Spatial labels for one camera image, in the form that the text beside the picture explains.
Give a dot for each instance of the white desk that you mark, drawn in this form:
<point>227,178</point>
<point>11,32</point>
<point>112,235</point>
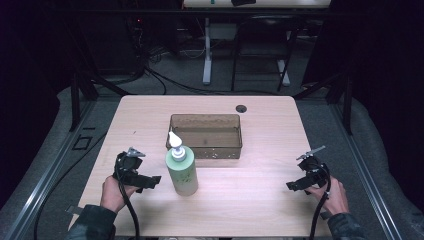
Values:
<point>253,13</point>

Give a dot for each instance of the aluminium rail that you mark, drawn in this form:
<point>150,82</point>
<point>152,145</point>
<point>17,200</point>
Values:
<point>365,173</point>
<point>43,186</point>

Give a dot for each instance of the black metal stand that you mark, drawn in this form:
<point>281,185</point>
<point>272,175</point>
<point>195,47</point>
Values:
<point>81,90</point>
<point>336,93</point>

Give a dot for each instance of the green pump bottle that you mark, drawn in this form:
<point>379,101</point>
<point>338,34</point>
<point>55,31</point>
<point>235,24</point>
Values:
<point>181,168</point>

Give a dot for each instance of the person's right hand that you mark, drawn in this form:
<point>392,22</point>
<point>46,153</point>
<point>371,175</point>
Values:
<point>330,196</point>

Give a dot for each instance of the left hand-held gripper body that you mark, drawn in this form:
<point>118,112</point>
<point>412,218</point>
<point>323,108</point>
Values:
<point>128,166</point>

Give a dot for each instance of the black chair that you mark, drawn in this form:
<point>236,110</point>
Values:
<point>263,43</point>

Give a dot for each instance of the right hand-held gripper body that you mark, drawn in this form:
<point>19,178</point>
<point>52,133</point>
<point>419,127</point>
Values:
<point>314,170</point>

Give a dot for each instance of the transparent brown plastic bin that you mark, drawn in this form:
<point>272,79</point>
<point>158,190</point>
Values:
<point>205,136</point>

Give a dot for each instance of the person's left hand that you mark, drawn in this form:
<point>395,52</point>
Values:
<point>113,196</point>

